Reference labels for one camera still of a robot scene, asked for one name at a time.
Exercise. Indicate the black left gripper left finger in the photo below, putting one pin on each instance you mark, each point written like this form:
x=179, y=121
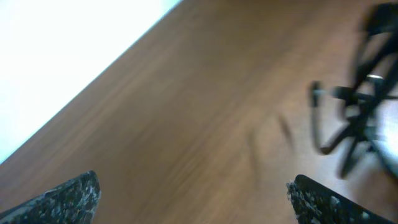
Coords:
x=74, y=201

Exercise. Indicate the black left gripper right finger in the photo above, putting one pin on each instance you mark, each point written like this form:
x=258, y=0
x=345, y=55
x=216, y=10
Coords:
x=314, y=203

